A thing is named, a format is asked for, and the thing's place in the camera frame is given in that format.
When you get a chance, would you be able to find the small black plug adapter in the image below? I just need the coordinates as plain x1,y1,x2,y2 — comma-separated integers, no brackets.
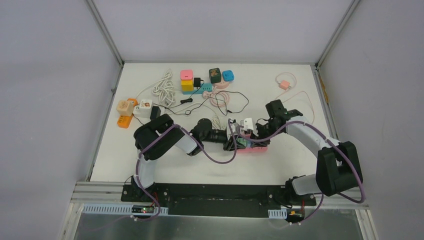
193,77,205,88

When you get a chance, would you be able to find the orange power strip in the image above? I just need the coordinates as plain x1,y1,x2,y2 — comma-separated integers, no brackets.
117,98,138,129

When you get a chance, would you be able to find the pink cube adapter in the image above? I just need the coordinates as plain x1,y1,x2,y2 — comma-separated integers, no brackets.
179,69,194,81

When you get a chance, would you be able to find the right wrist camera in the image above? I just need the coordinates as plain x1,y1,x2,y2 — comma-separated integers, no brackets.
240,117,255,132

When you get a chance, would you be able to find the dark green cube adapter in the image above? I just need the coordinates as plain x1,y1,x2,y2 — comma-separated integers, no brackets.
208,67,222,84

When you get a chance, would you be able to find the green charger plug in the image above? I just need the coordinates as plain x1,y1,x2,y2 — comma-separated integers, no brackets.
236,138,248,149

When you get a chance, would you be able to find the thin pink charging cable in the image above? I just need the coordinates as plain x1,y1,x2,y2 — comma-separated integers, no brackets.
273,72,316,125

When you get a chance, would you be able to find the black thin cable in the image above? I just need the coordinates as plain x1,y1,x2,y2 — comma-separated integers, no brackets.
132,82,250,128

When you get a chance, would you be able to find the beige cube adapter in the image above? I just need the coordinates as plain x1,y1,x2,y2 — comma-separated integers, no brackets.
116,100,134,117

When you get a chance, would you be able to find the white coiled power cable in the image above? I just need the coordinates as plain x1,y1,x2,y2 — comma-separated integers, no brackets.
210,114,229,132

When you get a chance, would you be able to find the white cube adapter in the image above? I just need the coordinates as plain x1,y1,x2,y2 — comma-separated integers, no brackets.
133,99,165,120

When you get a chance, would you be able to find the black power adapter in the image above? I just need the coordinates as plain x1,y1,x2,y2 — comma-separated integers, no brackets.
149,105,162,121

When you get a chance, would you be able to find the blue cube adapter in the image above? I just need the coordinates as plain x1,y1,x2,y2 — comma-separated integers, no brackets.
221,70,235,82

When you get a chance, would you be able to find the yellow cube adapter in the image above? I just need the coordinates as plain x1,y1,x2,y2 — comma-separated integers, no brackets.
180,79,194,92

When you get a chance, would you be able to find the pink round socket base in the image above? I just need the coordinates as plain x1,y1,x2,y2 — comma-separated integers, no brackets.
213,81,230,90

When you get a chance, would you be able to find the pink triangular power strip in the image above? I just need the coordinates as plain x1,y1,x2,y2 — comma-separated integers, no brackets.
235,131,268,154

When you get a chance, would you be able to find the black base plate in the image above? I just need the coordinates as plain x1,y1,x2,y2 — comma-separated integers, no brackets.
121,182,317,218

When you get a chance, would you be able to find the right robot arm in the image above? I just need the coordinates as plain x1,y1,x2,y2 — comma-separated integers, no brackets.
256,100,366,205

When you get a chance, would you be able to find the pink coiled cable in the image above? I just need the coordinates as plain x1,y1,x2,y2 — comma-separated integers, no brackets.
202,90,233,108

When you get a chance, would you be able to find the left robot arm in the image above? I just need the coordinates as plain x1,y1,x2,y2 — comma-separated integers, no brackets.
131,114,239,203

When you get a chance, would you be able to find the white bundled cable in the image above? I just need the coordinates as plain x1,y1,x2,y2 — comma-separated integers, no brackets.
135,68,178,108

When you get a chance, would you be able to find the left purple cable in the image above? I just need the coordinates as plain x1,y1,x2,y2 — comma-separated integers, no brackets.
130,119,239,222

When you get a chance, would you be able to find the teal power strip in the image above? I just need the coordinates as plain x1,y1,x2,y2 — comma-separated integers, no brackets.
182,82,214,95

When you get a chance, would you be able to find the pink charger plug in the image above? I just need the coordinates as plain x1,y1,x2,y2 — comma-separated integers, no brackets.
279,80,292,91

